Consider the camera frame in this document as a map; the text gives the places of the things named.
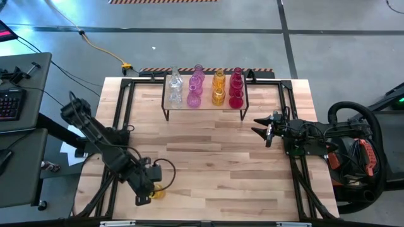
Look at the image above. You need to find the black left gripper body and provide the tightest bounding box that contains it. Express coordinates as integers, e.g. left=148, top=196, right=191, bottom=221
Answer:
left=128, top=166, right=157, bottom=198

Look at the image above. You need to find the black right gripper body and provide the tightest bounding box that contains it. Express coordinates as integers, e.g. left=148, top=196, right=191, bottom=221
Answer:
left=268, top=110, right=297, bottom=140

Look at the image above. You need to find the yellow textured glass bottle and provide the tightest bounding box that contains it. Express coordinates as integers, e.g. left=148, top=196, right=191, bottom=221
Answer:
left=150, top=184, right=167, bottom=201

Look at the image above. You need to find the red cone glass vase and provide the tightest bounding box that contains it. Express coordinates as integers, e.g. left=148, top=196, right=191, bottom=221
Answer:
left=228, top=90, right=245, bottom=110

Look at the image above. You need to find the red short glass bottle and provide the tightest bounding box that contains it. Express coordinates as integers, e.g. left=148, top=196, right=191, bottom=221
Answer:
left=229, top=76, right=245, bottom=95

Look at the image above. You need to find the yellow ribbed glass jar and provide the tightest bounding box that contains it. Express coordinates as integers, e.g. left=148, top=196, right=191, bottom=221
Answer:
left=211, top=87, right=226, bottom=107

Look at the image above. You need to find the amber glass vase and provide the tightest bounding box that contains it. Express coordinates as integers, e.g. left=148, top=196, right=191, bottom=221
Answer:
left=211, top=69, right=226, bottom=91

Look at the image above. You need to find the pink faceted glass vase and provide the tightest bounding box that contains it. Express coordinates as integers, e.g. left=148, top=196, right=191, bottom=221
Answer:
left=192, top=64, right=206, bottom=81

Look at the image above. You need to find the clear embossed glass bottle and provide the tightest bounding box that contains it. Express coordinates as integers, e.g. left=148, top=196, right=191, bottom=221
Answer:
left=168, top=90, right=184, bottom=110

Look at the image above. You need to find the clear round glass vase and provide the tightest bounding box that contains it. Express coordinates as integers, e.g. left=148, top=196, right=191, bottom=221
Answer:
left=168, top=78, right=184, bottom=94

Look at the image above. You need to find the hazard-striped floor strip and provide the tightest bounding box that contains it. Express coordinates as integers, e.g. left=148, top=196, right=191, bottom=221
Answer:
left=138, top=67, right=275, bottom=79

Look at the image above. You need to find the white paper sheet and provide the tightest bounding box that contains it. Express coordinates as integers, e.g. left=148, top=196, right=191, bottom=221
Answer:
left=59, top=124, right=88, bottom=167

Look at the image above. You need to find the black and red vacuum cleaner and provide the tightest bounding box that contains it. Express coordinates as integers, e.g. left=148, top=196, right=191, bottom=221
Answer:
left=324, top=100, right=389, bottom=215

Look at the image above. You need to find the small silver tool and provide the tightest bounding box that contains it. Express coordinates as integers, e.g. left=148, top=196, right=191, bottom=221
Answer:
left=40, top=160, right=61, bottom=173

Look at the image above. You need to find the black machine with green light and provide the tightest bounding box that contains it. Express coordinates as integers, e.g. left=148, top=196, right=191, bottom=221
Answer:
left=347, top=81, right=404, bottom=124

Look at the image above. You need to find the dark grey desk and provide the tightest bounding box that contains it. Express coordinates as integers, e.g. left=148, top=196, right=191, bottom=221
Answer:
left=0, top=127, right=48, bottom=209

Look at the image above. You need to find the black keyboard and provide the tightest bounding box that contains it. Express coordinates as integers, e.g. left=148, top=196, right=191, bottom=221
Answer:
left=0, top=88, right=27, bottom=122

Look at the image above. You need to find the black clamp tool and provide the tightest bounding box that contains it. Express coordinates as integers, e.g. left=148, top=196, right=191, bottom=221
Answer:
left=0, top=61, right=42, bottom=84

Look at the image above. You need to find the black monitor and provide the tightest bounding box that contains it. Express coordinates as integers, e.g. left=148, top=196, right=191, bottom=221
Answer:
left=0, top=19, right=19, bottom=44

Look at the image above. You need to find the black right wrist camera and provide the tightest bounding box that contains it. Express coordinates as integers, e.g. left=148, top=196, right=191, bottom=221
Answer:
left=264, top=124, right=275, bottom=148

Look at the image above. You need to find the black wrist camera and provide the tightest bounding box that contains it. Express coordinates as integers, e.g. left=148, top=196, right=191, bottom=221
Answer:
left=264, top=124, right=275, bottom=148
left=145, top=163, right=163, bottom=182

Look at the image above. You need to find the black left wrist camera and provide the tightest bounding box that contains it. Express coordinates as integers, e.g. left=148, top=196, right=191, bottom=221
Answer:
left=145, top=163, right=163, bottom=182

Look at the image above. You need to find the silver table edge bracket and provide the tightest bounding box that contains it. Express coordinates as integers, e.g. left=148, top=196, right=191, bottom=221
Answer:
left=276, top=221, right=312, bottom=227
left=100, top=220, right=136, bottom=227

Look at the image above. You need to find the black metal table frame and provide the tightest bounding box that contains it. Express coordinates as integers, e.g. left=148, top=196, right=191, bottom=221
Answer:
left=68, top=77, right=340, bottom=221

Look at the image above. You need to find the wooden shelf black metal frame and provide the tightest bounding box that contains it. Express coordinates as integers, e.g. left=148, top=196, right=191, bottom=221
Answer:
left=161, top=74, right=250, bottom=122

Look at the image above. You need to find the yellow extension cable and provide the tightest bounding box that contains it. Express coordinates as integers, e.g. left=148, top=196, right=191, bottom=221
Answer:
left=42, top=0, right=134, bottom=71

